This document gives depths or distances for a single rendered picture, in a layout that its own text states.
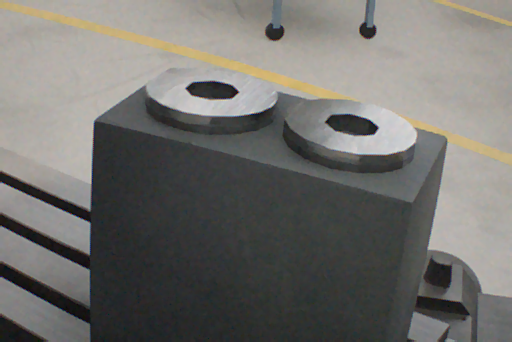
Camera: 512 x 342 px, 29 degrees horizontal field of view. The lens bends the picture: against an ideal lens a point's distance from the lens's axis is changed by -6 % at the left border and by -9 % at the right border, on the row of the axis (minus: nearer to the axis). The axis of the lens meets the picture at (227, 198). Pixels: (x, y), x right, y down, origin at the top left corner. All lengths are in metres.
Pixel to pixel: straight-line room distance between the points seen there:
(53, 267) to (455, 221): 2.24
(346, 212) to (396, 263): 0.05
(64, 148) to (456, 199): 1.23
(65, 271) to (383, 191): 0.34
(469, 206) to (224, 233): 2.48
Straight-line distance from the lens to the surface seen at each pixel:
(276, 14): 4.24
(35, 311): 0.81
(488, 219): 3.07
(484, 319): 1.50
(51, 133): 3.30
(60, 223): 0.93
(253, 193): 0.65
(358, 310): 0.66
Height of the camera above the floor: 1.36
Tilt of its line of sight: 28 degrees down
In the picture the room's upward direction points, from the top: 5 degrees clockwise
